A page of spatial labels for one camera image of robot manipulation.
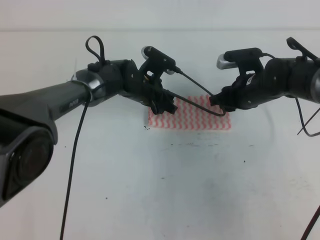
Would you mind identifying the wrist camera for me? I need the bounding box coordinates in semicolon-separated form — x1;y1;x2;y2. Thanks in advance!
216;47;264;76
141;46;177;75

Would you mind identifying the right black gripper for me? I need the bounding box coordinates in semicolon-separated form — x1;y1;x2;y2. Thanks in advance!
209;74;268;113

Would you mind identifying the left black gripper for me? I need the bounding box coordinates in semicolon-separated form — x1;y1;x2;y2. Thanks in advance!
122;74;178;115

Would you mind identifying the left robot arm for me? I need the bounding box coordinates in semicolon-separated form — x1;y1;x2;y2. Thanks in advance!
0;60;177;205

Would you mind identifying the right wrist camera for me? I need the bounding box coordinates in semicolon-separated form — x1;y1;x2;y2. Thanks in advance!
216;47;264;76

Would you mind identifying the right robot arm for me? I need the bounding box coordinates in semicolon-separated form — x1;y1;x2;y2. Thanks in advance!
209;58;320;112

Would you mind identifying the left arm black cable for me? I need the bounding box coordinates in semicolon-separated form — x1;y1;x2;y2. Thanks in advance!
59;35;228;240

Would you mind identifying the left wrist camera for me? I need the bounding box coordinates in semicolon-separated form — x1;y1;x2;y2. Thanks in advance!
141;46;177;75

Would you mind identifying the pink white striped towel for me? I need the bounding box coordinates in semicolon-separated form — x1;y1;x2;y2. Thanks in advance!
148;98;232;131

